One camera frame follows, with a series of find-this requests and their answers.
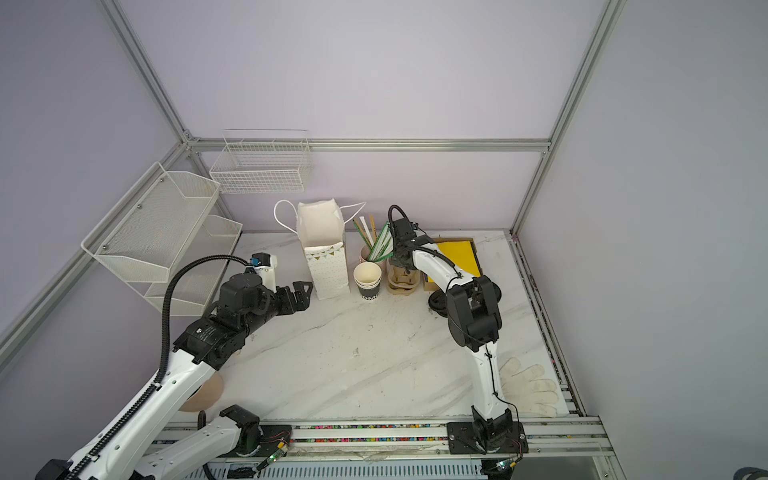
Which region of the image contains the stack of paper cups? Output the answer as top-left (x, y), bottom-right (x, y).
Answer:
top-left (353, 262), bottom-right (382, 300)

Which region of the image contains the white glove right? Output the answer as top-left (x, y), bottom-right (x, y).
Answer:
top-left (500, 358), bottom-right (561, 418)

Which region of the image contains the cardboard box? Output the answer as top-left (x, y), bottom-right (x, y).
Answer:
top-left (423, 238), bottom-right (483, 292)

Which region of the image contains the black corrugated cable left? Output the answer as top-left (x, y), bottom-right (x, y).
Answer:
top-left (62, 254), bottom-right (253, 480)

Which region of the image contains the stack of black lids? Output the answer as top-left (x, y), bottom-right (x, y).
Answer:
top-left (428, 291), bottom-right (448, 318)

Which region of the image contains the yellow napkin stack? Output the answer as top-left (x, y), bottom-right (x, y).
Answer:
top-left (427, 239), bottom-right (482, 282)

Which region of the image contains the brown bowl with greens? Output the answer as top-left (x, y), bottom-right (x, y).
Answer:
top-left (180, 371), bottom-right (224, 412)

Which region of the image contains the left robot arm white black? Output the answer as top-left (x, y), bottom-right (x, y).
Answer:
top-left (36, 268), bottom-right (313, 479)

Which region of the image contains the pink straw holder cup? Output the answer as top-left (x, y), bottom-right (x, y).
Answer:
top-left (359, 245), bottom-right (387, 271)

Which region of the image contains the white mesh two-tier shelf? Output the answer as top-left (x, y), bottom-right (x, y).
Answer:
top-left (81, 163), bottom-right (242, 310)

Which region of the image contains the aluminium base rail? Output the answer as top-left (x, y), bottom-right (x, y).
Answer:
top-left (107, 415), bottom-right (628, 480)

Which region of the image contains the white paper takeout bag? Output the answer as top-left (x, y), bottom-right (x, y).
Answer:
top-left (273, 199), bottom-right (366, 300)

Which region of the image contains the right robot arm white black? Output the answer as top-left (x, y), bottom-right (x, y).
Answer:
top-left (388, 216), bottom-right (518, 452)

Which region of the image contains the white wire basket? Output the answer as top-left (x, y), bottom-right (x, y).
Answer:
top-left (209, 129), bottom-right (314, 194)

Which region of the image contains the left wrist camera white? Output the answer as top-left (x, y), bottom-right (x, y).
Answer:
top-left (251, 252), bottom-right (277, 292)

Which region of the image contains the brown pulp cup carrier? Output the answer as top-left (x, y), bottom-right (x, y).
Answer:
top-left (387, 264), bottom-right (421, 296)

